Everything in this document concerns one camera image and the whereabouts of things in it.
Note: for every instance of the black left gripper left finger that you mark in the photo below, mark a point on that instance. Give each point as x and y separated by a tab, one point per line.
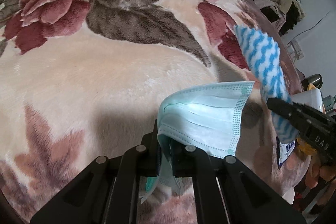
107	190

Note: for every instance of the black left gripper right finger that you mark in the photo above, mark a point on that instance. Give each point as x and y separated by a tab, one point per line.
226	191

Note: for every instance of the light blue face mask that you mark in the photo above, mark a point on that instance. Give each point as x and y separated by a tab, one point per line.
206	117

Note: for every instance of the blue white wavy cloth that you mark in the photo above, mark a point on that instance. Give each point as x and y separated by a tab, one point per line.
262	55

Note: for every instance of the white plastic bottle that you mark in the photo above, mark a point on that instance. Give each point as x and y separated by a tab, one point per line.
312	98

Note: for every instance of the blue wet wipes pack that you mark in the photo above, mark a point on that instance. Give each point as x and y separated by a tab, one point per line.
283	151

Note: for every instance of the right hand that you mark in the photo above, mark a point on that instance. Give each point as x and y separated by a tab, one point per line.
317	170

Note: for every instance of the steel thermos flask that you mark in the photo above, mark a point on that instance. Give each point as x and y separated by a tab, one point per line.
315	80

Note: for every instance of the pile of clothes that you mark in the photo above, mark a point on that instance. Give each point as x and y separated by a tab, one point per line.
283	14

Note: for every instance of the floral plush blanket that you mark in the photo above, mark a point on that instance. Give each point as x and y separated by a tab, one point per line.
84	78

